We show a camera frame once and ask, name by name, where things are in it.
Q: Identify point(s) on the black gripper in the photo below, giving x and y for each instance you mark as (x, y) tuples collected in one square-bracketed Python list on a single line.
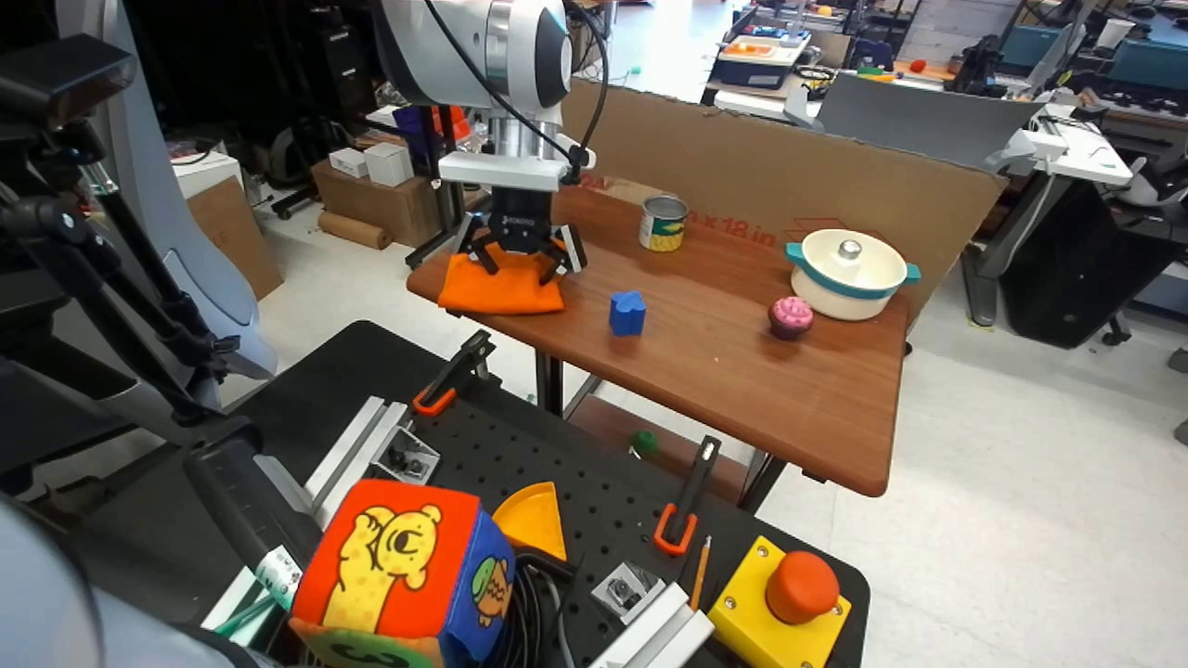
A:
[(520, 218)]

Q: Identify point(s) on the orange towel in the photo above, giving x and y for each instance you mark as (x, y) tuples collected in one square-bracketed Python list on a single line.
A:
[(502, 294)]

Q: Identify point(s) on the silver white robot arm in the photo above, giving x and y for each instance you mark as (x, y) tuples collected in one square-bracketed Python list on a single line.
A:
[(483, 51)]

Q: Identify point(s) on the blue cup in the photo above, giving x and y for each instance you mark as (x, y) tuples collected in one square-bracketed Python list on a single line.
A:
[(629, 315)]

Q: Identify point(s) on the orange black clamp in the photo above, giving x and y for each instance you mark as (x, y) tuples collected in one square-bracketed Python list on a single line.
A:
[(685, 505), (450, 378)]

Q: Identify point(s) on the yellow green food can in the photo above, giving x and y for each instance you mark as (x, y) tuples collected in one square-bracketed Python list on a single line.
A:
[(663, 224)]

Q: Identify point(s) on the open cardboard box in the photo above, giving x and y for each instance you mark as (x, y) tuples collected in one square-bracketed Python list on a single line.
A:
[(377, 207)]

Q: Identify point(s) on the brown cardboard roll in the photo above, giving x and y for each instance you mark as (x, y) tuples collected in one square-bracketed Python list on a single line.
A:
[(353, 229)]

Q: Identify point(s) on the white small box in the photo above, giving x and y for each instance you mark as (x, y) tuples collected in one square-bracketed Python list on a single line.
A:
[(377, 160)]

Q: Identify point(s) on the green ball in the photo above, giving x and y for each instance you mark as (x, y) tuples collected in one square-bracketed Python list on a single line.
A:
[(643, 442)]

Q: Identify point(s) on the black white fiducial tag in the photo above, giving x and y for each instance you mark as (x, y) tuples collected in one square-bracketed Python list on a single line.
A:
[(625, 592), (405, 456)]

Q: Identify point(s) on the black perforated robot table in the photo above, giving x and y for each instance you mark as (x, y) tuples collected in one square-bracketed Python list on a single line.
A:
[(581, 494)]

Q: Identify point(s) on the orange wedge block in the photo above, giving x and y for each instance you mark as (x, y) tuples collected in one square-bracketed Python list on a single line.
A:
[(538, 521)]

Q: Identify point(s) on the pink small cup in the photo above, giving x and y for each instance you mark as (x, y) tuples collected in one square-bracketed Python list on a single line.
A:
[(792, 316)]

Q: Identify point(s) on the large cardboard back panel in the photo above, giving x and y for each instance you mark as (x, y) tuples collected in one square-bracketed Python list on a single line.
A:
[(792, 174)]

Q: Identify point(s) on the brown cardboard box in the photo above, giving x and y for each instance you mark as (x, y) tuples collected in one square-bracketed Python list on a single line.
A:
[(234, 234)]

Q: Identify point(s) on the white pot teal rim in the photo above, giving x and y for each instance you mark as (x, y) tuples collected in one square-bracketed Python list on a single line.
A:
[(842, 300)]

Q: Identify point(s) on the white pot lid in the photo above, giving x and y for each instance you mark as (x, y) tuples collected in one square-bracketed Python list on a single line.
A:
[(857, 258)]

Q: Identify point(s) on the colourful plush bear cube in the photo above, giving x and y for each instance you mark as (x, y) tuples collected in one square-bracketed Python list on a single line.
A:
[(395, 568)]

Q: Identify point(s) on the orange pencil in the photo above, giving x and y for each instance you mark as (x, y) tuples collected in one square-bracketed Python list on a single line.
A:
[(700, 572)]

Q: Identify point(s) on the blue grey office chair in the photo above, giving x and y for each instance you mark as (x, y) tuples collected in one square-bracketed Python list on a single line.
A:
[(149, 186)]

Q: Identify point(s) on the white green packet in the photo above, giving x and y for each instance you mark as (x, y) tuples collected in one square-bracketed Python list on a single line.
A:
[(254, 594)]

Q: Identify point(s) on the grey white background desk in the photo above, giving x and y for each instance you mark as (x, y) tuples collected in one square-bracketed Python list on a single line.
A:
[(940, 124)]

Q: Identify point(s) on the yellow box red button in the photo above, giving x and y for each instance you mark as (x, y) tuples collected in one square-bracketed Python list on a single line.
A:
[(774, 613)]

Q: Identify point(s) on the grey rounded cover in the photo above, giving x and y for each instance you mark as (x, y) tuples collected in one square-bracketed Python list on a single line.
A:
[(61, 608)]

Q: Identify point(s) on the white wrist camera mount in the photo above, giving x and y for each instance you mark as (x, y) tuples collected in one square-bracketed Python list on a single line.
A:
[(513, 167)]

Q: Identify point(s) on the black frame of wooden table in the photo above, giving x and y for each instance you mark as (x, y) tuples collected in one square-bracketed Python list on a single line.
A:
[(552, 380)]

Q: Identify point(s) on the aluminium rail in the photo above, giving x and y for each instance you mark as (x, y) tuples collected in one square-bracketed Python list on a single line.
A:
[(353, 462), (656, 631)]

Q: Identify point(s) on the black camera tripod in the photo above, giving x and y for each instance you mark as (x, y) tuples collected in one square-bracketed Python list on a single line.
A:
[(77, 248)]

